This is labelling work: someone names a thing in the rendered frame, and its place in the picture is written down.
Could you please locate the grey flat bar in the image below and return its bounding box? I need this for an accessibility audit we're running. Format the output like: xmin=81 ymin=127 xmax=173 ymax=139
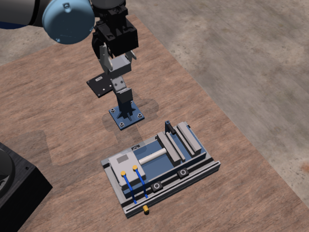
xmin=174 ymin=128 xmax=195 ymax=158
xmin=166 ymin=132 xmax=185 ymax=163

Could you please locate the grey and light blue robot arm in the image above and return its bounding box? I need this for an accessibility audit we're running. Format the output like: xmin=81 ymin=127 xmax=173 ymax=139
xmin=0 ymin=0 xmax=123 ymax=198

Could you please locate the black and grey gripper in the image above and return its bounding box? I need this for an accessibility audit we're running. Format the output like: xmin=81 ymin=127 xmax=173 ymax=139
xmin=92 ymin=0 xmax=139 ymax=75

